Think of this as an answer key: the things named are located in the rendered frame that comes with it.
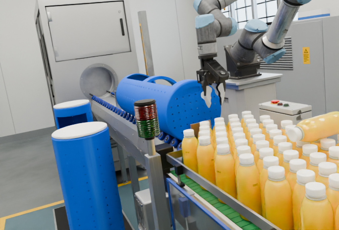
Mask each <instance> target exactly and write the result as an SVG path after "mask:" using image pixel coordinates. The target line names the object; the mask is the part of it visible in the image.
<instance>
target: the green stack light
mask: <svg viewBox="0 0 339 230"><path fill-rule="evenodd" d="M136 125H137V132H138V137H140V138H151V137H155V136H157V135H159V134H160V128H159V121H158V117H156V118H154V119H151V120H146V121H138V120H136Z"/></svg>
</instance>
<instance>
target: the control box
mask: <svg viewBox="0 0 339 230"><path fill-rule="evenodd" d="M279 102H282V103H283V105H277V103H279ZM279 102H277V103H273V102H271V101H269V102H265V103H261V104H259V115H260V116H263V115H268V116H270V119H271V120H273V123H274V124H276V125H277V129H278V130H280V129H281V121H284V120H290V121H292V122H293V125H295V126H296V125H297V124H298V123H299V122H300V121H302V120H304V119H308V118H311V117H312V111H311V110H312V106H311V105H306V104H300V103H293V102H287V101H281V100H280V101H279ZM285 103H288V104H289V106H284V104H285Z"/></svg>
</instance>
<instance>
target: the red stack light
mask: <svg viewBox="0 0 339 230"><path fill-rule="evenodd" d="M134 111H135V118H136V120H138V121H146V120H151V119H154V118H156V117H158V113H157V107H156V103H155V104H152V105H148V106H134Z"/></svg>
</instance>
